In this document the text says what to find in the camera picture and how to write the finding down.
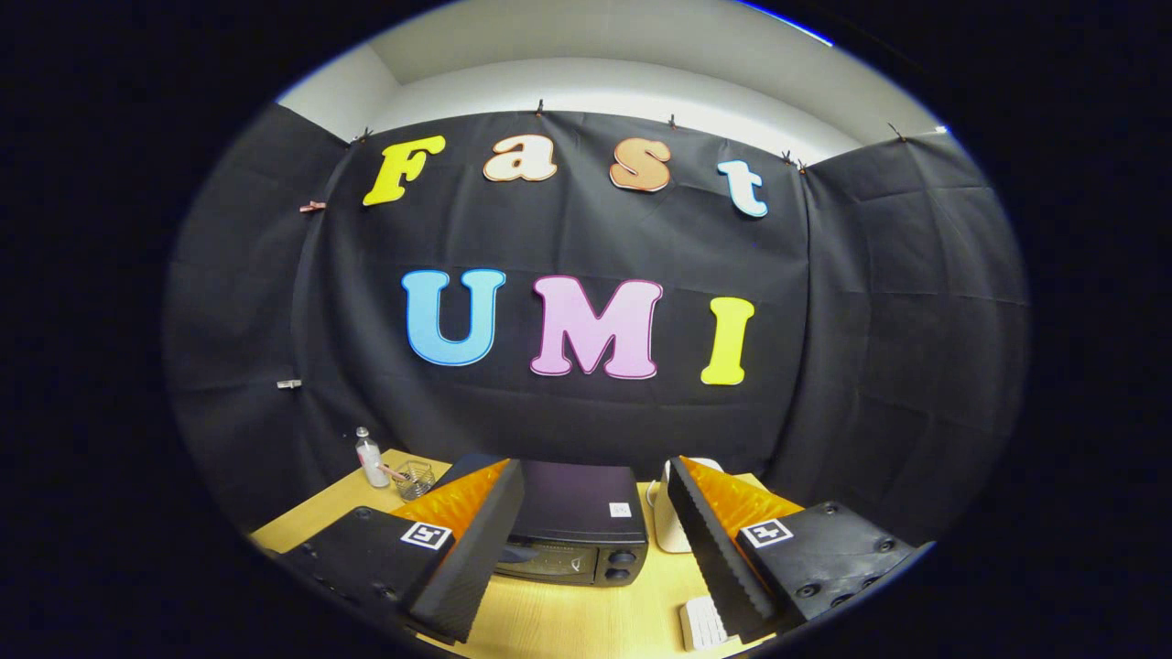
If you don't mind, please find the wire mesh basket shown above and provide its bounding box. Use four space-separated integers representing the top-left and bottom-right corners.
396 459 437 501

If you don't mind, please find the white bread toaster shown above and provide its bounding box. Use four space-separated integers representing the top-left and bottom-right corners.
646 458 724 555

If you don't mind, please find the small clear bottle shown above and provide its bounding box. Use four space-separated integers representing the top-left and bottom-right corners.
354 427 390 489

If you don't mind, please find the white ribbed plate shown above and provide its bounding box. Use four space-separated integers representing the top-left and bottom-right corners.
679 595 731 653

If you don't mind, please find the black toaster oven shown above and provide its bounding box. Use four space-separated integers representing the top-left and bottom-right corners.
430 453 649 587

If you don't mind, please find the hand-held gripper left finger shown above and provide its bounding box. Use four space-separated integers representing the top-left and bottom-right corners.
275 458 526 644

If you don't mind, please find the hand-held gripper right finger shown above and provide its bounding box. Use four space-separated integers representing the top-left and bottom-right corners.
666 455 935 644

